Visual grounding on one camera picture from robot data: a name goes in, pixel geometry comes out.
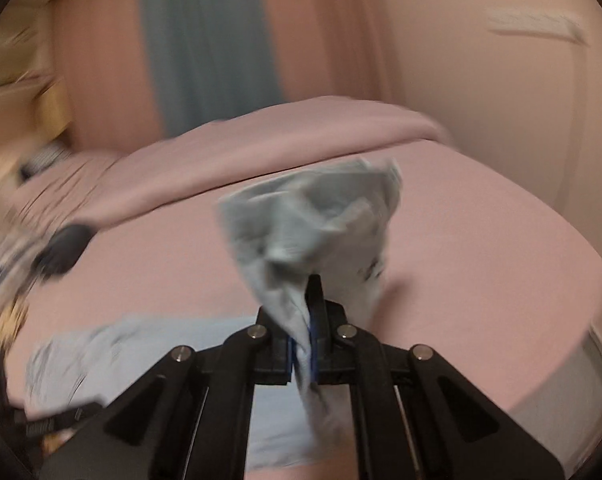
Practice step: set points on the white wall socket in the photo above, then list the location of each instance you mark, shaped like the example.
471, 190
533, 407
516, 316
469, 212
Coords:
531, 22

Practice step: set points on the blue striped pillow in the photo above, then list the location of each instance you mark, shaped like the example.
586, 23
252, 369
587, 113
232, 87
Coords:
46, 160

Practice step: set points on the dark folded clothing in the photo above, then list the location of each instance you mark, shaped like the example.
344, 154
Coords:
63, 247

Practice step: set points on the yellow printed garment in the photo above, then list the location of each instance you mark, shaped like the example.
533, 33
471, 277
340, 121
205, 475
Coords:
11, 317

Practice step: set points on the light blue strawberry pants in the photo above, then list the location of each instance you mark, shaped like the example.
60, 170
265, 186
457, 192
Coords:
301, 220

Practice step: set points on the blue curtain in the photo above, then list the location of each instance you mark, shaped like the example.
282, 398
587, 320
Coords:
211, 45

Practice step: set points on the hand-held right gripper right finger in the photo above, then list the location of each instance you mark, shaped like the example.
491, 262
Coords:
321, 320

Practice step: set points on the pink duvet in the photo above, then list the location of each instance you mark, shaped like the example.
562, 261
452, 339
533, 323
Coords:
281, 145

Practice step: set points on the plaid pillow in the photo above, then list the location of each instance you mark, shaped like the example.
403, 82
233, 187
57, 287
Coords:
18, 255

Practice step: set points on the yellow pleated fabric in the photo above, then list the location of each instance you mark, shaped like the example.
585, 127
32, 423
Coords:
11, 55

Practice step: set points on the bed with pink sheet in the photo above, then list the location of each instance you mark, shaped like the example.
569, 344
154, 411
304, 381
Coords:
481, 260

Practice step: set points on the pink curtain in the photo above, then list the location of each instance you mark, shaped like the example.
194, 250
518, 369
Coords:
331, 35
101, 60

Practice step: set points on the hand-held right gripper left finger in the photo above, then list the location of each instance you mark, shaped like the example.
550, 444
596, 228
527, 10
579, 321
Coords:
271, 355

